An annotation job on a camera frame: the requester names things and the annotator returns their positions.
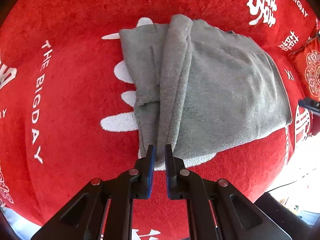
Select red embroidered cushion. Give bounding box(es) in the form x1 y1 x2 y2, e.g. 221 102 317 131
289 35 320 101

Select red blanket white lettering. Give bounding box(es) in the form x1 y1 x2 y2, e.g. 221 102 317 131
1 0 319 239

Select grey fleece garment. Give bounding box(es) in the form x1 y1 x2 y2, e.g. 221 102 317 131
119 15 292 170

